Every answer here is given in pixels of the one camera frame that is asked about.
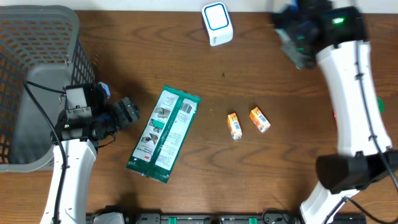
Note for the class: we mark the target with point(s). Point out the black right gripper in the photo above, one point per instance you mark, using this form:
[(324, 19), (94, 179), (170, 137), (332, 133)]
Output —
[(300, 58)]

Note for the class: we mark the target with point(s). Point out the green 3M product pouch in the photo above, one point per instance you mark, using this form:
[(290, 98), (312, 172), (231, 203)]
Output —
[(156, 152)]

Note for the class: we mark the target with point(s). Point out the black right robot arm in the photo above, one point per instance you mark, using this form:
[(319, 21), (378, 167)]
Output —
[(365, 154)]

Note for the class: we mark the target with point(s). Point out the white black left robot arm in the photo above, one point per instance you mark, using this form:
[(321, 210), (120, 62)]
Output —
[(87, 120)]

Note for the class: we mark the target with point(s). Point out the white cube barcode scanner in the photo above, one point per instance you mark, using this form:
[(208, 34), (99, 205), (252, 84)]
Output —
[(217, 23)]

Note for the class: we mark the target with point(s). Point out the grey plastic shopping basket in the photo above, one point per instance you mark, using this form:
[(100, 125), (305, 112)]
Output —
[(39, 45)]

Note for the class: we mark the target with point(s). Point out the green lid white jar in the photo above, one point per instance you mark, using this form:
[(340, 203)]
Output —
[(380, 105)]

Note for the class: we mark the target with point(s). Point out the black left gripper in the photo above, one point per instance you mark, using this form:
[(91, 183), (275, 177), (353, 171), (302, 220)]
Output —
[(120, 121)]

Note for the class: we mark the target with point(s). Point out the orange white small packet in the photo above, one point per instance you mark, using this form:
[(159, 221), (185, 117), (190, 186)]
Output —
[(234, 126)]

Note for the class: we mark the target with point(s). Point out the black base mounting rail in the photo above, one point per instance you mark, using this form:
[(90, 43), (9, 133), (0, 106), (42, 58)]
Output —
[(269, 217)]

